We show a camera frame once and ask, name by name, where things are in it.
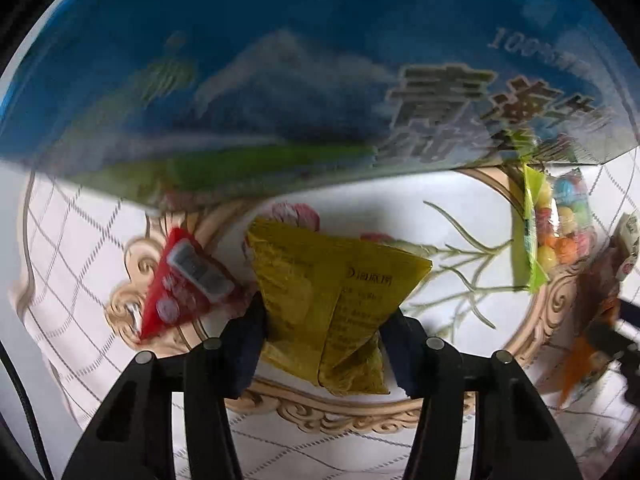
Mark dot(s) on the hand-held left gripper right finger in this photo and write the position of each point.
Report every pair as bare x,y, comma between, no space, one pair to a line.
402,355

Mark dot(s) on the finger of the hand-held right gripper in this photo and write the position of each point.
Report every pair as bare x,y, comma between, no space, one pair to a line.
607,337

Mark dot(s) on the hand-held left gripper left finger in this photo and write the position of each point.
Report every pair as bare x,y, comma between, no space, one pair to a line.
245,360

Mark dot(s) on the beige cookie packet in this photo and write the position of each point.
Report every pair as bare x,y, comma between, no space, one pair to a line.
597,280

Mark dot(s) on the yellow snack packet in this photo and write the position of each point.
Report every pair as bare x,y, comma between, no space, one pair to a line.
310,290

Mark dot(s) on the blue printed cardboard box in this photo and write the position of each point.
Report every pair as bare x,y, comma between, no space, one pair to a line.
300,85

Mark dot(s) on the small red snack packet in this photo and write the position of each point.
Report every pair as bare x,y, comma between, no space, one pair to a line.
170,290

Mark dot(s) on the colourful candy bag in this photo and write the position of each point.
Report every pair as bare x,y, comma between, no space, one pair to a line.
560,230

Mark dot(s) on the white diamond pattern quilt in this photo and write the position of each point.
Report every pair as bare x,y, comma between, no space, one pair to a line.
90,240

